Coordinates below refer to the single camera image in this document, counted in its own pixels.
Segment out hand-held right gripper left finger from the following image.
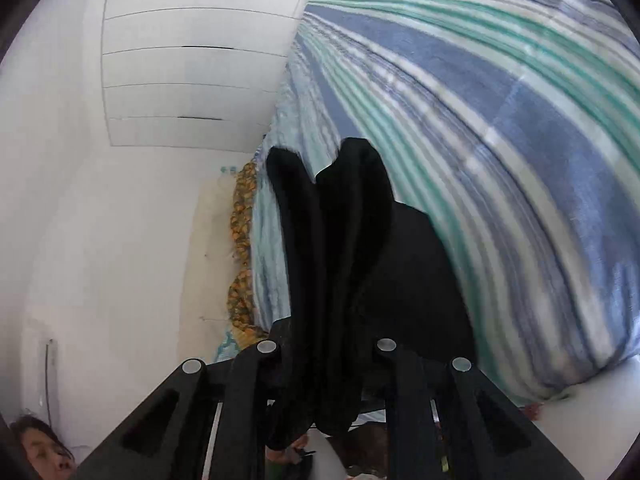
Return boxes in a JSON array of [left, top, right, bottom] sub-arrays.
[[75, 340, 282, 480]]

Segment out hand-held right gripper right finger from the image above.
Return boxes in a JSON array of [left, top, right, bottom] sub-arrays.
[[374, 337, 587, 480]]

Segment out black pants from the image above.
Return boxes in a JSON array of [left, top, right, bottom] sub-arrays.
[[264, 137, 477, 452]]

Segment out teal floral pillow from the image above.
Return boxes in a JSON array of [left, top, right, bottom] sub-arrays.
[[214, 329, 242, 363]]

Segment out orange floral blanket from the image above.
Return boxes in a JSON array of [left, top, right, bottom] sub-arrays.
[[227, 160, 272, 350]]

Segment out person's head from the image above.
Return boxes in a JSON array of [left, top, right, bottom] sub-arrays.
[[9, 414, 77, 480]]

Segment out striped bed sheet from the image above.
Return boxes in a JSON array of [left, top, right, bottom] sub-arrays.
[[250, 0, 640, 404]]

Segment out white wardrobe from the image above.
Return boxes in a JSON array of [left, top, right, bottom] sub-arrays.
[[100, 0, 328, 154]]

